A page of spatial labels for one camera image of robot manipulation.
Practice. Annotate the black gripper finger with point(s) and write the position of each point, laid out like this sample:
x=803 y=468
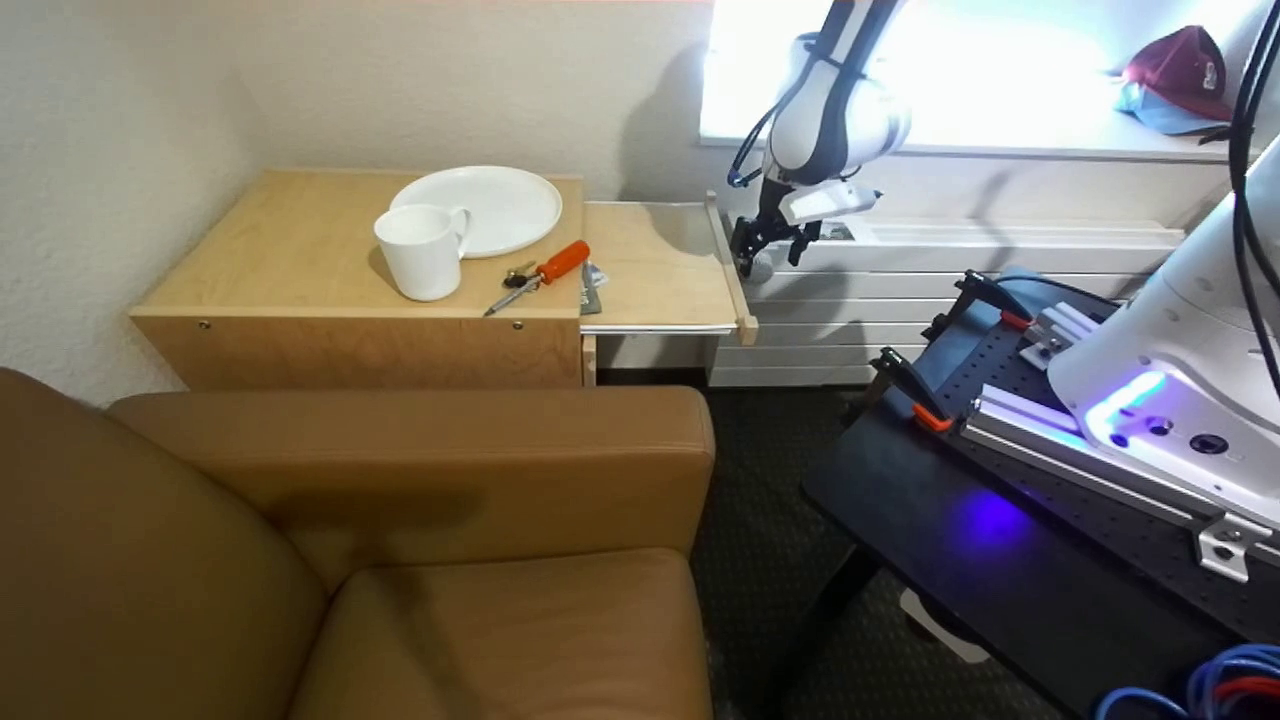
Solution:
x=803 y=243
x=743 y=249

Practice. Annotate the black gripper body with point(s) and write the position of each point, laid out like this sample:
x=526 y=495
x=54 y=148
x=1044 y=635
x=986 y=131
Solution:
x=769 y=216

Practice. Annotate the wooden pull-out nightstand shelf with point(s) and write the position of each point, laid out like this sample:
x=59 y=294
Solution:
x=665 y=275

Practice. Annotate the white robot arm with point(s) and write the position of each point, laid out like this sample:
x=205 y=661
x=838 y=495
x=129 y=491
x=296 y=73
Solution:
x=1180 y=380

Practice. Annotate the wooden nightstand cabinet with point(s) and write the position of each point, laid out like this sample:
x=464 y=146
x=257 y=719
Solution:
x=289 y=291

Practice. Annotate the white and red pamphlet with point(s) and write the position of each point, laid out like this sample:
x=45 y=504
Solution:
x=589 y=294

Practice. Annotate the white round plate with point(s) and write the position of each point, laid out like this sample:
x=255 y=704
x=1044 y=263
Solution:
x=506 y=204

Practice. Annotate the white ceramic mug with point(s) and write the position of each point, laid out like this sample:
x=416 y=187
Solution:
x=420 y=249

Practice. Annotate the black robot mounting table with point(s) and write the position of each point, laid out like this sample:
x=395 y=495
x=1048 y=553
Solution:
x=1072 y=595

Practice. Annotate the maroon and blue cap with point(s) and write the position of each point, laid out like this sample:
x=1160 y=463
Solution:
x=1177 y=85

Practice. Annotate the brown leather armchair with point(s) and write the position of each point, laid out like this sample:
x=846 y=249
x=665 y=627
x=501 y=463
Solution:
x=427 y=553

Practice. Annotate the orange handled black clamp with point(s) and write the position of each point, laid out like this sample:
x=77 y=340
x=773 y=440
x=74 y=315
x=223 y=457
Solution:
x=913 y=392

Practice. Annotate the orange handled screwdriver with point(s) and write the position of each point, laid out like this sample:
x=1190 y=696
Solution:
x=541 y=275

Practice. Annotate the white wall heater unit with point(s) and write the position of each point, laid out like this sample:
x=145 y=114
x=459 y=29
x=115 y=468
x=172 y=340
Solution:
x=875 y=281

